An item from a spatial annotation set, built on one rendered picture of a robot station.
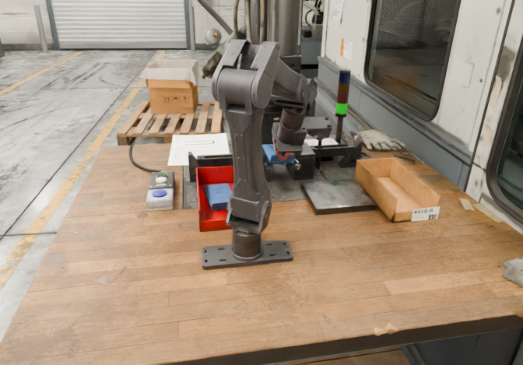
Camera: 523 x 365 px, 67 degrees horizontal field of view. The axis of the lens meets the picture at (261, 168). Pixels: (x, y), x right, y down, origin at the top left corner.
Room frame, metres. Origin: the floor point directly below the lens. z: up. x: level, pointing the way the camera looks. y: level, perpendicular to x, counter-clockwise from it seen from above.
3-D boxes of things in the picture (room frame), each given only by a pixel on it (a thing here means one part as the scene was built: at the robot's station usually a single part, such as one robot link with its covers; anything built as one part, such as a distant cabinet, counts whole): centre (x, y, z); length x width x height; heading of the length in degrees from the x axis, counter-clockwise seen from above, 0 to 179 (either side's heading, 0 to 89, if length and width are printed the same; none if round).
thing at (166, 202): (0.94, 0.27, 0.90); 0.07 x 0.07 x 0.06; 10
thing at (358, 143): (1.21, -0.29, 0.95); 0.06 x 0.03 x 0.09; 100
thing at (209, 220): (0.94, 0.11, 0.93); 0.25 x 0.12 x 0.06; 10
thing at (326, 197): (0.99, -0.21, 0.91); 0.17 x 0.16 x 0.02; 100
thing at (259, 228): (0.73, 0.03, 1.00); 0.09 x 0.06 x 0.06; 65
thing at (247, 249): (0.72, 0.03, 0.94); 0.20 x 0.07 x 0.08; 100
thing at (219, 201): (0.97, 0.11, 0.92); 0.15 x 0.07 x 0.03; 17
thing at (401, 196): (1.00, -0.38, 0.93); 0.25 x 0.13 x 0.08; 10
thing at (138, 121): (4.22, 0.95, 0.07); 1.20 x 1.00 x 0.14; 4
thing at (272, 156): (1.10, -0.05, 1.00); 0.15 x 0.07 x 0.03; 11
